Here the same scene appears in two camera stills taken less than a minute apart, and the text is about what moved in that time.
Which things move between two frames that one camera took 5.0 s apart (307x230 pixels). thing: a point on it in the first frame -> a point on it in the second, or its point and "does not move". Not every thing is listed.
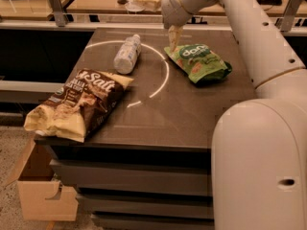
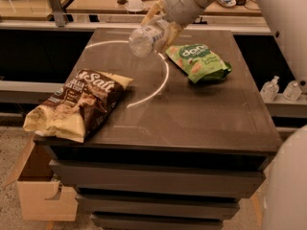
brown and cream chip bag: [76, 107] does not move
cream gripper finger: [151, 1] -> [156, 11]
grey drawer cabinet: [148, 166] does not move
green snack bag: [200, 63] does not move
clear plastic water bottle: [127, 56] -> [142, 40]
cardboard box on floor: [37, 181] does not move
